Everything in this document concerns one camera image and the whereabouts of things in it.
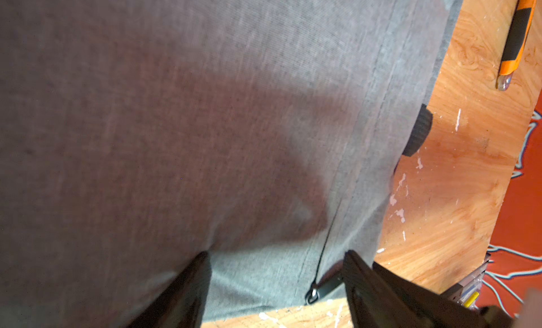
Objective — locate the orange black adjustable wrench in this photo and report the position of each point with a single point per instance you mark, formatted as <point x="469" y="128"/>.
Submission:
<point x="515" y="42"/>

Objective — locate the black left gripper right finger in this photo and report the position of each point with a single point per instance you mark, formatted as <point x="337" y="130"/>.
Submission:
<point x="379" y="298"/>

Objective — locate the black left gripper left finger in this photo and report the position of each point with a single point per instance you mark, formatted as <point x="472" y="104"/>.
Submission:
<point x="182" y="304"/>

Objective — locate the grey zippered laptop bag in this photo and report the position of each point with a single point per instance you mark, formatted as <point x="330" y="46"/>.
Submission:
<point x="136" y="134"/>

